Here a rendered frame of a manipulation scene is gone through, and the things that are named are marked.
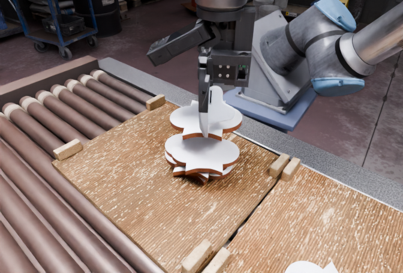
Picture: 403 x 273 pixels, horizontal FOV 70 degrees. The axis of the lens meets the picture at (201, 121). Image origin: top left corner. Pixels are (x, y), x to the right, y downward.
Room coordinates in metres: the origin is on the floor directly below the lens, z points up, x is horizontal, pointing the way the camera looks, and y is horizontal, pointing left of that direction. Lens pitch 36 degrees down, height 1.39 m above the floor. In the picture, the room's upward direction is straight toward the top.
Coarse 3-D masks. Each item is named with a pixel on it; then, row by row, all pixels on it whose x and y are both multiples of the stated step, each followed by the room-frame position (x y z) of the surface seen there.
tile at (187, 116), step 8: (192, 104) 0.49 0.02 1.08; (176, 112) 0.46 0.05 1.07; (184, 112) 0.46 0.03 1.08; (192, 112) 0.46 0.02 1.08; (176, 120) 0.43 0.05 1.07; (184, 120) 0.43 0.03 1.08; (192, 120) 0.43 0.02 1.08; (232, 120) 0.43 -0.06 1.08; (240, 120) 0.43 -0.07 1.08; (176, 128) 0.42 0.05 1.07; (184, 128) 0.41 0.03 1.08; (192, 128) 0.41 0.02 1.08; (216, 128) 0.40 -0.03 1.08; (224, 128) 0.40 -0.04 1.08; (232, 128) 0.41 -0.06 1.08; (184, 136) 0.39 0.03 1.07; (192, 136) 0.39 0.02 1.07; (200, 136) 0.39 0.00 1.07; (208, 136) 0.39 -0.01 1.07; (216, 136) 0.39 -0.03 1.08
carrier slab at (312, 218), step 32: (288, 192) 0.38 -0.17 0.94; (320, 192) 0.38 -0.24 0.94; (352, 192) 0.38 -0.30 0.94; (256, 224) 0.31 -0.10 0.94; (288, 224) 0.31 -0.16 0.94; (320, 224) 0.31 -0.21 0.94; (352, 224) 0.31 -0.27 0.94; (384, 224) 0.31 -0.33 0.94; (256, 256) 0.25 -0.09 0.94; (288, 256) 0.25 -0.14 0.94; (320, 256) 0.25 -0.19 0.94; (352, 256) 0.25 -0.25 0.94; (384, 256) 0.25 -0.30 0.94
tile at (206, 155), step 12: (180, 144) 0.45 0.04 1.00; (192, 144) 0.45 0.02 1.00; (204, 144) 0.45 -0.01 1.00; (216, 144) 0.45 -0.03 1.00; (228, 144) 0.45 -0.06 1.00; (180, 156) 0.41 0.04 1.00; (192, 156) 0.41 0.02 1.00; (204, 156) 0.41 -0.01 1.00; (216, 156) 0.41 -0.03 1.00; (228, 156) 0.41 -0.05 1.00; (192, 168) 0.38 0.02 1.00; (204, 168) 0.38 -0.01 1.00; (216, 168) 0.38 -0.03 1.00
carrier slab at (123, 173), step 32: (128, 128) 0.59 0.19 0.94; (160, 128) 0.59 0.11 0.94; (64, 160) 0.47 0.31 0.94; (96, 160) 0.47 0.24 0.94; (128, 160) 0.47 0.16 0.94; (160, 160) 0.47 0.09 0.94; (256, 160) 0.47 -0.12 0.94; (96, 192) 0.38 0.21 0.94; (128, 192) 0.38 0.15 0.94; (160, 192) 0.38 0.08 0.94; (192, 192) 0.38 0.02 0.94; (224, 192) 0.38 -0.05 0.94; (256, 192) 0.38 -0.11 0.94; (128, 224) 0.31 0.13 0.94; (160, 224) 0.31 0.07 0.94; (192, 224) 0.31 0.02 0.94; (224, 224) 0.31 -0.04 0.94; (160, 256) 0.25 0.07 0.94
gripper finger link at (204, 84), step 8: (200, 72) 0.40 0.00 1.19; (200, 80) 0.39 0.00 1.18; (208, 80) 0.39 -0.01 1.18; (200, 88) 0.39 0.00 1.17; (208, 88) 0.39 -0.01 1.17; (200, 96) 0.39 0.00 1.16; (208, 96) 0.39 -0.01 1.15; (200, 104) 0.38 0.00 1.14; (208, 104) 0.39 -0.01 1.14; (200, 112) 0.38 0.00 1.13
